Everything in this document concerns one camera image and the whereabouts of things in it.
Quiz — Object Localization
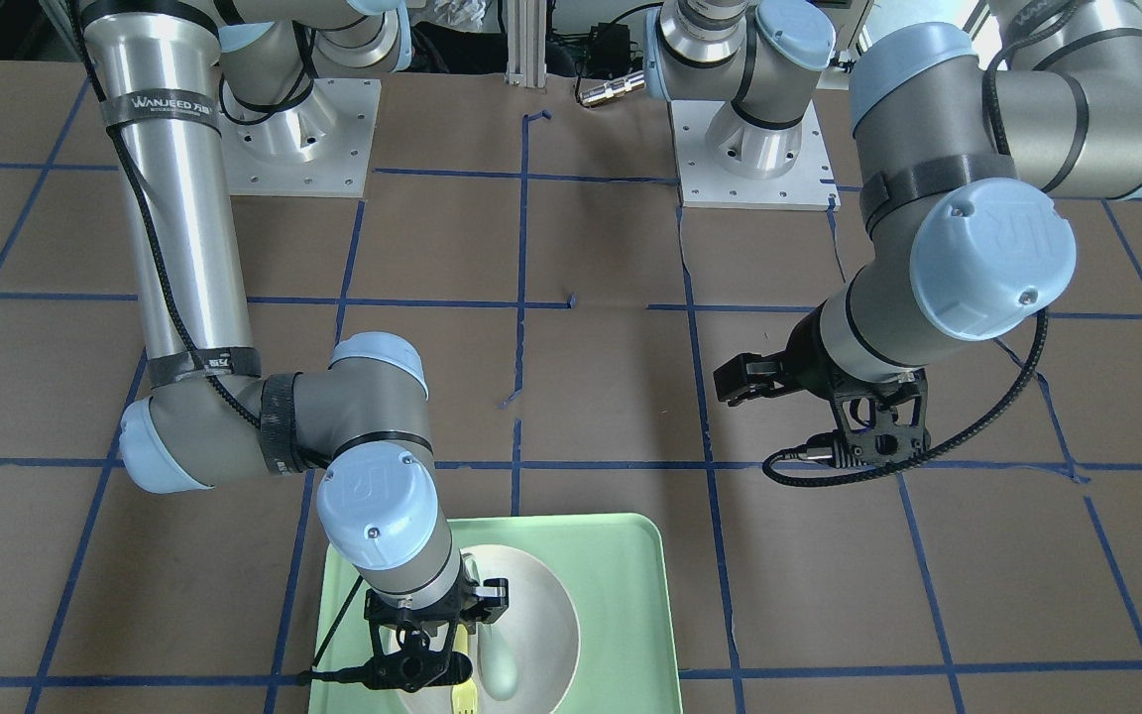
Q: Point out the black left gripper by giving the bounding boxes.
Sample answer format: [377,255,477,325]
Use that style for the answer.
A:
[713,303,854,408]

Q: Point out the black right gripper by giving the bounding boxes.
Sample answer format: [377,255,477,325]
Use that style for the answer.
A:
[363,573,510,645]

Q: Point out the white round plate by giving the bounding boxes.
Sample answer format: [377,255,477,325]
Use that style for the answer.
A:
[378,545,580,714]

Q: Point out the yellow plastic fork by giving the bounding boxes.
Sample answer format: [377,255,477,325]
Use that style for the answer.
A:
[450,624,480,714]

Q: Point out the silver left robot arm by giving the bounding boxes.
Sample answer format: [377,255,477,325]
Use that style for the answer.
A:
[715,1,1142,404]

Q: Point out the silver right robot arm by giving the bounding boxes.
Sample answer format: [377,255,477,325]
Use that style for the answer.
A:
[64,1,509,636]

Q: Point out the pale green plastic spoon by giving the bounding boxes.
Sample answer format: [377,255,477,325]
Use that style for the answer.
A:
[464,545,520,701]

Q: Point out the mint green tray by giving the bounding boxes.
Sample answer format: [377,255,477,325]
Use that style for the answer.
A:
[308,513,683,714]

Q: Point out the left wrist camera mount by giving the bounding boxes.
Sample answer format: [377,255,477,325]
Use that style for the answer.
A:
[830,370,932,467]

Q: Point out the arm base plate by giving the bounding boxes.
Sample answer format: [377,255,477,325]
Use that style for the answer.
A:
[219,78,383,198]
[669,101,842,211]

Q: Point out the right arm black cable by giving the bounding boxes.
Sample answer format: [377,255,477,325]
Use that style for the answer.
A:
[75,0,373,687]

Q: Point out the aluminium frame post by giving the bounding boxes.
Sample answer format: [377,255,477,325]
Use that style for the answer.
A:
[502,0,548,93]

